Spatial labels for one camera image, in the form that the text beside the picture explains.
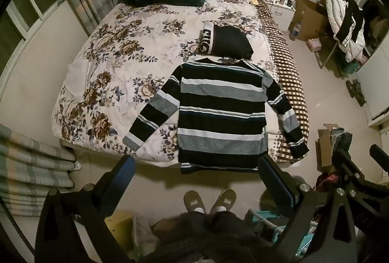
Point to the pink tissue pack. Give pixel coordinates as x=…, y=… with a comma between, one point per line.
x=314, y=44

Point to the person's dark trousers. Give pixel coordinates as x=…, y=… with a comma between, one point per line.
x=209, y=238

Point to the plastic water bottle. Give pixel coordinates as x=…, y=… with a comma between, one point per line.
x=295, y=30

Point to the floral bed blanket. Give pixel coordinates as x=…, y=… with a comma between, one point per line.
x=121, y=47

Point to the window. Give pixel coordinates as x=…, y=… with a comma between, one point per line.
x=18, y=29

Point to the green storage box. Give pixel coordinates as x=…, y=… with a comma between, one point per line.
x=351, y=68

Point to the dark patterned slipper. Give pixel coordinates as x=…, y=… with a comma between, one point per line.
x=360, y=96
x=352, y=88

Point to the yellow box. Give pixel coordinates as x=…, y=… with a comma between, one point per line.
x=120, y=229

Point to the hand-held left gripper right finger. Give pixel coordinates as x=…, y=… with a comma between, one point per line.
x=275, y=182

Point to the teal plastic rack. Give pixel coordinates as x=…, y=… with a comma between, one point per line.
x=267, y=220

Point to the dark cup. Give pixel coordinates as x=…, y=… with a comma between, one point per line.
x=290, y=1

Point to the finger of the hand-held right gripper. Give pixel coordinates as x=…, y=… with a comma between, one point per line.
x=346, y=146
x=378, y=153

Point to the folded black garment white band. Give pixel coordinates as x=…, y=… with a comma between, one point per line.
x=231, y=41

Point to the brown white checked blanket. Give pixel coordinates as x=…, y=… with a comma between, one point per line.
x=288, y=83

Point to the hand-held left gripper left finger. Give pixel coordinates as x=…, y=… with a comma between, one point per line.
x=123, y=178

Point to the clear plastic bag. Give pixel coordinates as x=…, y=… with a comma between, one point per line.
x=142, y=235

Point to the small open cardboard box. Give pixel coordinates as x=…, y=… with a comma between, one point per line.
x=323, y=153

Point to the black grey white striped sweater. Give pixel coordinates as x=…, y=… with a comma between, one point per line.
x=218, y=117

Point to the metal frame chair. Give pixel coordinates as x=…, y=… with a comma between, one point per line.
x=326, y=55

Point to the large cardboard box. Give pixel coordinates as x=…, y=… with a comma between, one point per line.
x=310, y=17

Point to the white cloth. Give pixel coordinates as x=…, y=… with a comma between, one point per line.
x=79, y=77

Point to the white nightstand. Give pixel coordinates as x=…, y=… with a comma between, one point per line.
x=282, y=15

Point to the black garment with white stripes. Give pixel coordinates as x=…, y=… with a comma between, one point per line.
x=349, y=17

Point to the person's left grey slipper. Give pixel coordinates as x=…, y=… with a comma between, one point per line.
x=194, y=202

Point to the red cloth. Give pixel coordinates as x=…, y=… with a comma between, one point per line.
x=326, y=182

